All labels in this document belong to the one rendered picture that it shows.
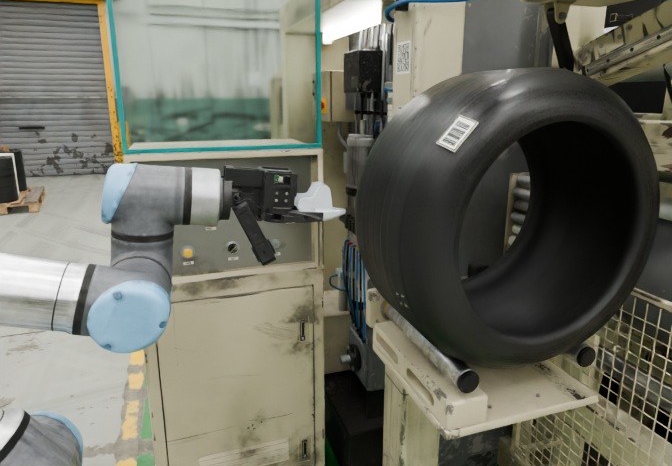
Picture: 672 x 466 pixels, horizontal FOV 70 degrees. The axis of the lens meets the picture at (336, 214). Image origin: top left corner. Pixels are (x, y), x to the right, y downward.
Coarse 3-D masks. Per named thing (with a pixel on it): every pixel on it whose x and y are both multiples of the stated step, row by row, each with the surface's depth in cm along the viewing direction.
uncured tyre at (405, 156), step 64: (384, 128) 96; (512, 128) 77; (576, 128) 105; (640, 128) 86; (384, 192) 85; (448, 192) 76; (576, 192) 114; (640, 192) 89; (384, 256) 85; (448, 256) 78; (512, 256) 118; (576, 256) 111; (640, 256) 92; (448, 320) 82; (512, 320) 110; (576, 320) 92
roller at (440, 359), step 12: (384, 312) 120; (396, 312) 114; (396, 324) 113; (408, 324) 108; (408, 336) 107; (420, 336) 103; (420, 348) 102; (432, 348) 98; (432, 360) 98; (444, 360) 94; (456, 360) 93; (444, 372) 93; (456, 372) 90; (468, 372) 89; (456, 384) 89; (468, 384) 89
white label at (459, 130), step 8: (456, 120) 77; (464, 120) 76; (472, 120) 75; (448, 128) 77; (456, 128) 76; (464, 128) 75; (472, 128) 74; (448, 136) 76; (456, 136) 75; (464, 136) 74; (440, 144) 76; (448, 144) 75; (456, 144) 75
